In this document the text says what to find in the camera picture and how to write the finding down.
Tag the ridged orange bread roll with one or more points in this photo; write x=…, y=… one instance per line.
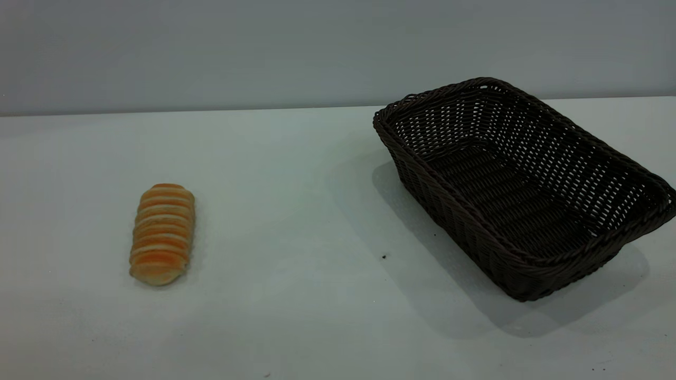
x=162, y=232

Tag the black woven wicker basket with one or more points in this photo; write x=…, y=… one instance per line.
x=507, y=200

